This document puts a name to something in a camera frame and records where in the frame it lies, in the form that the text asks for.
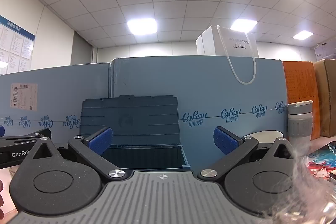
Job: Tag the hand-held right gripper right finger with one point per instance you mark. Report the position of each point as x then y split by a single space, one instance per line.
224 140

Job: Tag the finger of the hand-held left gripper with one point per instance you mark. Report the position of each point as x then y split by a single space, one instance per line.
31 134

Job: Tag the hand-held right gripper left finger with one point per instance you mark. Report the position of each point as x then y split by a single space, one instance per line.
101 140

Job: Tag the dark blue plastic storage box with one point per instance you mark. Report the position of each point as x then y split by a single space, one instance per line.
131 119

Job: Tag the person's left hand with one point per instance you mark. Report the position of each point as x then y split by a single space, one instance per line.
1 187

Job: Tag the large blue carton with label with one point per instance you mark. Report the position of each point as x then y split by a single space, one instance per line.
52 87

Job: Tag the large blue printed carton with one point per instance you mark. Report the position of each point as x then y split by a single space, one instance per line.
210 87

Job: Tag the grey and white tumbler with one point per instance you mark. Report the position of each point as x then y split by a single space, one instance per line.
299 121

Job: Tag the orange printed box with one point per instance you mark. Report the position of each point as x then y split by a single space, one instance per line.
299 82

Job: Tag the grey fluffy pompom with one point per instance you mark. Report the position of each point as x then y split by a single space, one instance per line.
309 187

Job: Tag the printed cartoon desk mat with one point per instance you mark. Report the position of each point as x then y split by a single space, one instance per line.
323 161

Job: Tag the brown cardboard box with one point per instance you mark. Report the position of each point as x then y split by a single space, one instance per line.
326 95

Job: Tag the ceiling light panel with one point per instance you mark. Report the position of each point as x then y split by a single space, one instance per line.
303 35
142 26
243 25

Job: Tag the wall notice board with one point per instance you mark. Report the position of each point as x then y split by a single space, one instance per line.
15 43

